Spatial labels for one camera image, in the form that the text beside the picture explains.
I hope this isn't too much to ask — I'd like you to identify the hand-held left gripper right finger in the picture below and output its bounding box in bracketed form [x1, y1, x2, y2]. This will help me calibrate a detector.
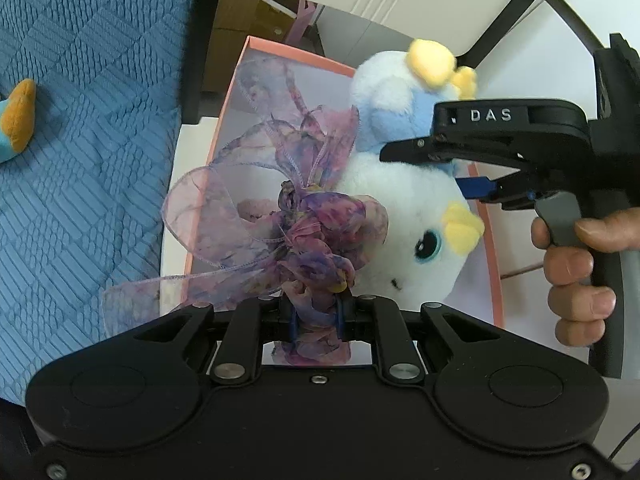
[332, 295, 503, 386]

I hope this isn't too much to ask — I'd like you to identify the pink plastic item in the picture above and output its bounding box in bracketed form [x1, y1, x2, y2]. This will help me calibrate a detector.
[285, 0, 321, 56]

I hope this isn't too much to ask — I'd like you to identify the person's right hand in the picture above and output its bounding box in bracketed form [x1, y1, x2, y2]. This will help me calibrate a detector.
[530, 205, 640, 349]

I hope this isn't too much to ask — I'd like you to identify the purple ribbon bow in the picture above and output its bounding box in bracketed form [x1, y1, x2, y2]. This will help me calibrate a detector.
[102, 57, 390, 366]

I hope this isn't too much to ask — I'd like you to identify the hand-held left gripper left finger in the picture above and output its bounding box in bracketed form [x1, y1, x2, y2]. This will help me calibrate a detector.
[132, 297, 301, 386]

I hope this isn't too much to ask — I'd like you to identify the blue white penguin plush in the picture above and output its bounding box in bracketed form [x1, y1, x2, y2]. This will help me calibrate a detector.
[330, 38, 486, 318]

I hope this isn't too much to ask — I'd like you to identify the blue quilted cushion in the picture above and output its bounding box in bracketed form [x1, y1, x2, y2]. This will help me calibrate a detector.
[0, 0, 201, 406]

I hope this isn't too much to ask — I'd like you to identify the orange bear plush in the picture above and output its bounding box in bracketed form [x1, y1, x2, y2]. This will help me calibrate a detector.
[0, 78, 38, 163]

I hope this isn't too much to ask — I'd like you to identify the brown cardboard box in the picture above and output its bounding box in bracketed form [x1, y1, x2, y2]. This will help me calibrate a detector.
[202, 0, 301, 93]

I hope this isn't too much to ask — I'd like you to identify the pink cardboard box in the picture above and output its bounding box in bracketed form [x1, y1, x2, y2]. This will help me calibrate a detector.
[182, 35, 505, 328]

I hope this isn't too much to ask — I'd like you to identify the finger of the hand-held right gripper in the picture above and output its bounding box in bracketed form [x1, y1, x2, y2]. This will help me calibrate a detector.
[379, 135, 456, 165]
[456, 170, 533, 211]

